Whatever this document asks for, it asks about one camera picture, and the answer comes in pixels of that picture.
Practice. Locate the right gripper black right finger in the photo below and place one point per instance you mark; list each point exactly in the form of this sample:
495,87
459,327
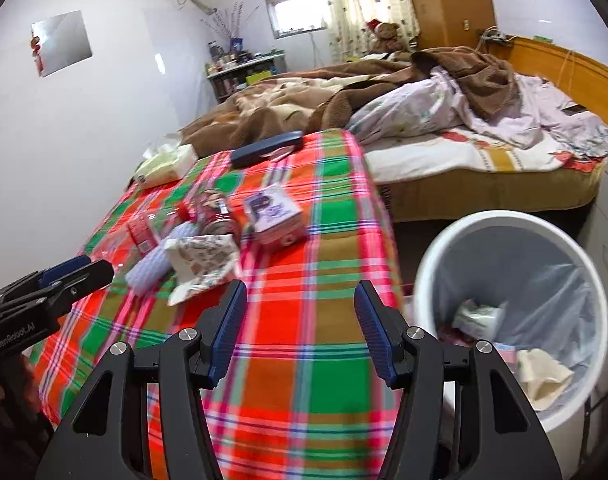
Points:
462,413

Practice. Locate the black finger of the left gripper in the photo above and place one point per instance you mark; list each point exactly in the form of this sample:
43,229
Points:
81,283
40,279

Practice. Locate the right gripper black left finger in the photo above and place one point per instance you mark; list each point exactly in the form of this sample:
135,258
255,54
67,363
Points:
104,432

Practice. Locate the beige paper bag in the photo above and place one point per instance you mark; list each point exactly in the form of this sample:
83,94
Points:
542,378

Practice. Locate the printed paper snack wrapper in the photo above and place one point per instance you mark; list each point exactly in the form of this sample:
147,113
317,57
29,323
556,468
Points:
202,263

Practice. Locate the white foam fruit net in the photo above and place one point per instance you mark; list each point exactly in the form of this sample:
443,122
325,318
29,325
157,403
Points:
145,274

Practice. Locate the clear plastic bottle red label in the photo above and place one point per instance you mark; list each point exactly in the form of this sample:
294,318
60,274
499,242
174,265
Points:
142,232

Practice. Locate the white yogurt cup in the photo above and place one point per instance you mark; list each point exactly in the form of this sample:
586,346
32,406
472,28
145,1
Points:
479,321

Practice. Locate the red metallic can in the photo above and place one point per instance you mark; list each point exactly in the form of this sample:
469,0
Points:
213,216

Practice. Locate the purple white milk carton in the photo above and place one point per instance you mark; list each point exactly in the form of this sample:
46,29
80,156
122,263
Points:
276,219

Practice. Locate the white round trash bin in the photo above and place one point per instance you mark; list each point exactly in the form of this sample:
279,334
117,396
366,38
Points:
552,293

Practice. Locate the plaid red green cloth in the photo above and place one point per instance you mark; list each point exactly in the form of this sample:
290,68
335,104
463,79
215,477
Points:
301,399

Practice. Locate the green white tissue pack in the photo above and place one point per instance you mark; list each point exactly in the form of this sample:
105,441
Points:
169,162

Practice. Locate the dark blue glasses case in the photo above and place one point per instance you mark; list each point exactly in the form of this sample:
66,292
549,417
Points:
271,148

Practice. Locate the mattress with floral sheet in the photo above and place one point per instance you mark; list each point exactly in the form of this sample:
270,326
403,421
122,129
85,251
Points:
447,175

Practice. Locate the white shelf with items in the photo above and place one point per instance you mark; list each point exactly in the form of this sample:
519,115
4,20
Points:
232,77

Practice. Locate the brown fleece blanket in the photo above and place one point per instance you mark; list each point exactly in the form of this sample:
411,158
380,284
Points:
324,98

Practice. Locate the vase with dry branches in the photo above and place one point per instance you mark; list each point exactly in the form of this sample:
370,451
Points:
228,25

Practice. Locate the small bright window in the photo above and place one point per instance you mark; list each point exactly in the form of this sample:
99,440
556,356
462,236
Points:
294,17

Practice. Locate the wooden headboard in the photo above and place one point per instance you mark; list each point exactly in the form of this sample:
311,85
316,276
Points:
581,78

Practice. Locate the teddy bear santa hat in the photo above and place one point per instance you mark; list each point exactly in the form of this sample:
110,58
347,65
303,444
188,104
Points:
385,37

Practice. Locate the patterned window curtain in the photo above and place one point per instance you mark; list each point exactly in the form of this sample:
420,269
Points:
349,33

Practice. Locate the wooden wardrobe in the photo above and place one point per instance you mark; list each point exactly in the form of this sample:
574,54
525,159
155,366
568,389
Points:
453,23

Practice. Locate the wall mirror panel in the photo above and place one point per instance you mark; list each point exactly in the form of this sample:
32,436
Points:
59,42

